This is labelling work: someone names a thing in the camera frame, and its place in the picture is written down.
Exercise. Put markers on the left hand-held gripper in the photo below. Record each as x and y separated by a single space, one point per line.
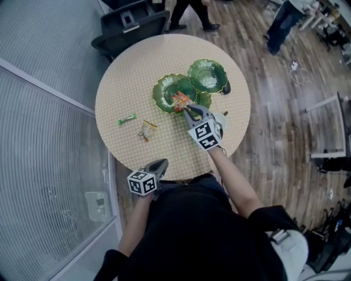
141 184

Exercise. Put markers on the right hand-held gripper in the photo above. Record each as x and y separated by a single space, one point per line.
204 135

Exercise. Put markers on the orange snack packet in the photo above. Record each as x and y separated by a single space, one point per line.
182 98

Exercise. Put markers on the beige snack packet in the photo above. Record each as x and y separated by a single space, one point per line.
146 131

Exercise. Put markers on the green leaf-shaped tiered tray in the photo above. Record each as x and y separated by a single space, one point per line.
207 74

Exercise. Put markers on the green candy wrapper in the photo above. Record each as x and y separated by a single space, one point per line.
127 119

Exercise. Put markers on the person's right forearm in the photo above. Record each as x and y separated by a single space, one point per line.
235 184

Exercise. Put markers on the person's left forearm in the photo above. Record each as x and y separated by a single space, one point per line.
134 222

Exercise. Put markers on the white cup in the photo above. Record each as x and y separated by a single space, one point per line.
223 122

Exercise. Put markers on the black computer mouse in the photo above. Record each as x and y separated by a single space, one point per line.
226 90

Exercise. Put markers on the person's dark trousers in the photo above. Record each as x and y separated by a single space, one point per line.
208 182

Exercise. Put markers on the round table with checkered cloth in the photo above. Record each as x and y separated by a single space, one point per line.
164 49

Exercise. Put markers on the white floor appliance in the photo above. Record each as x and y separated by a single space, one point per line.
94 211

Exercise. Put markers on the person's black shirt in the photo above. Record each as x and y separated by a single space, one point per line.
197 238

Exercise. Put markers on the black office chair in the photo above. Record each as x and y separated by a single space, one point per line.
123 38

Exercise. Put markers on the white plug adapter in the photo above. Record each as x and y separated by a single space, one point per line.
330 193

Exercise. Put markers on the grey bag with buckle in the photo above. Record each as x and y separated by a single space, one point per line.
293 252

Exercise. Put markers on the white frame desk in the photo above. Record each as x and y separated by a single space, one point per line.
329 155

